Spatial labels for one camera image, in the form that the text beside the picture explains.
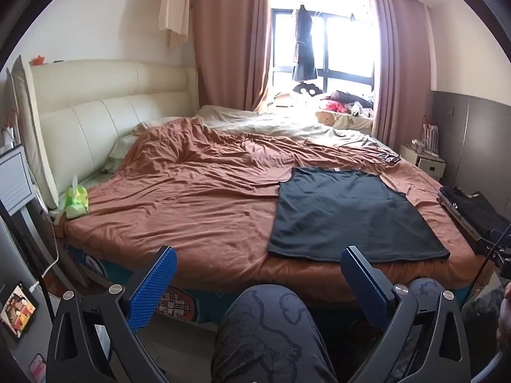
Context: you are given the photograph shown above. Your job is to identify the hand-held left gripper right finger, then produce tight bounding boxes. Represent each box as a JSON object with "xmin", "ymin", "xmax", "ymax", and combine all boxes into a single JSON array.
[{"xmin": 339, "ymin": 245, "xmax": 472, "ymax": 383}]

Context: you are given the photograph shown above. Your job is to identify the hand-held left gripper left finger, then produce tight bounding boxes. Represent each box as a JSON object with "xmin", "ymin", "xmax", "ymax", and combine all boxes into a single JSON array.
[{"xmin": 46, "ymin": 244, "xmax": 178, "ymax": 383}]

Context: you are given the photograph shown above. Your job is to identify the black t-shirt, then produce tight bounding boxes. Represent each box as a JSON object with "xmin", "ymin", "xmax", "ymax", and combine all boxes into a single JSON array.
[{"xmin": 267, "ymin": 167, "xmax": 451, "ymax": 263}]

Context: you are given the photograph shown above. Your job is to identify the pile of mixed clothes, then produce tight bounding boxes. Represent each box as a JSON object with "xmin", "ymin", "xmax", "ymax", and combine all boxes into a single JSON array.
[{"xmin": 319, "ymin": 90, "xmax": 376, "ymax": 118}]

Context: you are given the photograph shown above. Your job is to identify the person's right hand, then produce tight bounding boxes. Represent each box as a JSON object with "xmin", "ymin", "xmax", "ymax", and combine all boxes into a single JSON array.
[{"xmin": 497, "ymin": 283, "xmax": 511, "ymax": 342}]

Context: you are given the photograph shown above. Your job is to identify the blue printed bed sheet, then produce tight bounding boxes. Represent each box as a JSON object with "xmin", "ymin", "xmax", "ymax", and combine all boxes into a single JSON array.
[{"xmin": 66, "ymin": 243, "xmax": 400, "ymax": 324}]

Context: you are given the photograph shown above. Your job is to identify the person's right leg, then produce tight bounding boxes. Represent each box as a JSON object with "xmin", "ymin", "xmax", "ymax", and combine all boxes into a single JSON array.
[{"xmin": 401, "ymin": 277, "xmax": 504, "ymax": 364}]

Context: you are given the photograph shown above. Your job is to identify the brown blanket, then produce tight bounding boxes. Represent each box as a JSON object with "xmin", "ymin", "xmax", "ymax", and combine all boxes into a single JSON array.
[{"xmin": 64, "ymin": 117, "xmax": 496, "ymax": 302}]

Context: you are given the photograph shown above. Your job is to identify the operator's knee in patterned trousers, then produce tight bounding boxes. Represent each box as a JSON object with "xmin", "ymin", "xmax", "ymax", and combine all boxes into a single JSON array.
[{"xmin": 211, "ymin": 283, "xmax": 340, "ymax": 383}]

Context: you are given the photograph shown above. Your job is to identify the green tissue packet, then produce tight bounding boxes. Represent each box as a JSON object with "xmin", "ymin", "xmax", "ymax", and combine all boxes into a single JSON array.
[{"xmin": 64, "ymin": 173, "xmax": 89, "ymax": 219}]

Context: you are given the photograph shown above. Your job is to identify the white nightstand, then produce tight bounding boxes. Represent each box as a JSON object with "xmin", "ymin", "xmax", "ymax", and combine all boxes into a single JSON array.
[{"xmin": 399, "ymin": 144, "xmax": 446, "ymax": 182}]

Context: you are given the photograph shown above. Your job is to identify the smartphone with lit screen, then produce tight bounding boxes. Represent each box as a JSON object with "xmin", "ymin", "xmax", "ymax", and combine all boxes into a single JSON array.
[{"xmin": 0, "ymin": 281, "xmax": 41, "ymax": 342}]

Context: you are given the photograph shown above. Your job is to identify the pink phone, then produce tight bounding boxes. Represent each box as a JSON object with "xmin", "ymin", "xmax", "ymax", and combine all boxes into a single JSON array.
[{"xmin": 29, "ymin": 353, "xmax": 48, "ymax": 383}]

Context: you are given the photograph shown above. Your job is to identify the pale green pillow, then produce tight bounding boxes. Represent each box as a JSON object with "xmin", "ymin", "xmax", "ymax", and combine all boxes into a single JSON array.
[{"xmin": 108, "ymin": 133, "xmax": 138, "ymax": 170}]

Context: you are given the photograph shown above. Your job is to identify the bear print cushion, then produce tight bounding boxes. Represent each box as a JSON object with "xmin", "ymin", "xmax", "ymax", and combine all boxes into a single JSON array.
[{"xmin": 315, "ymin": 111, "xmax": 374, "ymax": 130}]

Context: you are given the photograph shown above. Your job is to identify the cream padded headboard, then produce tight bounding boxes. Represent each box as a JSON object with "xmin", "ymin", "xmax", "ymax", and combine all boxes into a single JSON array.
[{"xmin": 30, "ymin": 59, "xmax": 199, "ymax": 176}]

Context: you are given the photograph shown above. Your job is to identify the cream leaning cushion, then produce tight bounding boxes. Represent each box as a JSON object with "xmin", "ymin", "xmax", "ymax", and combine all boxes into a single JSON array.
[{"xmin": 6, "ymin": 55, "xmax": 60, "ymax": 210}]

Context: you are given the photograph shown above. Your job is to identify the black and white plush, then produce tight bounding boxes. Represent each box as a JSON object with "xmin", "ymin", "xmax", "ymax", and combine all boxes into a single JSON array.
[{"xmin": 293, "ymin": 82, "xmax": 322, "ymax": 96}]

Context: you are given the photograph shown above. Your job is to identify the narrow pink curtain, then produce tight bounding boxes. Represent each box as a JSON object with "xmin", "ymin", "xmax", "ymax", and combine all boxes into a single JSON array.
[{"xmin": 366, "ymin": 0, "xmax": 434, "ymax": 152}]

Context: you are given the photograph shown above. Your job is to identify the dark framed window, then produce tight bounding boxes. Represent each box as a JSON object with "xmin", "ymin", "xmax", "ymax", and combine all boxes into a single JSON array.
[{"xmin": 271, "ymin": 8, "xmax": 378, "ymax": 104}]

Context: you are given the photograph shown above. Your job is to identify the dark hanging garment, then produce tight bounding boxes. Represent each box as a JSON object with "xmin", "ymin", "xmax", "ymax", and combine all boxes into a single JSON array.
[{"xmin": 293, "ymin": 5, "xmax": 318, "ymax": 82}]

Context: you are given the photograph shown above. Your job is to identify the wide pink curtain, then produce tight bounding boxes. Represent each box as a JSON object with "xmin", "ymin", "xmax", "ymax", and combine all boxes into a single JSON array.
[{"xmin": 191, "ymin": 0, "xmax": 274, "ymax": 112}]

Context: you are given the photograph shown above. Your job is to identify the cream hanging cloth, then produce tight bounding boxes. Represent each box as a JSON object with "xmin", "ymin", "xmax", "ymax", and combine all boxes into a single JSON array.
[{"xmin": 159, "ymin": 0, "xmax": 192, "ymax": 48}]

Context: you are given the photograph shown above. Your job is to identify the white charging cable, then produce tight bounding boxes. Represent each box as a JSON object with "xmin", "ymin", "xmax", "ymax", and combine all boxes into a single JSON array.
[{"xmin": 24, "ymin": 207, "xmax": 60, "ymax": 292}]

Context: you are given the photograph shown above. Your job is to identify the black cable on bed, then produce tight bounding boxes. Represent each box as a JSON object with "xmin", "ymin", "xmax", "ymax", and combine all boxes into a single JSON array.
[{"xmin": 335, "ymin": 136, "xmax": 386, "ymax": 164}]

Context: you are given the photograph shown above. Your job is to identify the white wire rack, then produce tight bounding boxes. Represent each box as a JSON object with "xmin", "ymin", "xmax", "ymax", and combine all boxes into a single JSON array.
[{"xmin": 419, "ymin": 116, "xmax": 440, "ymax": 156}]

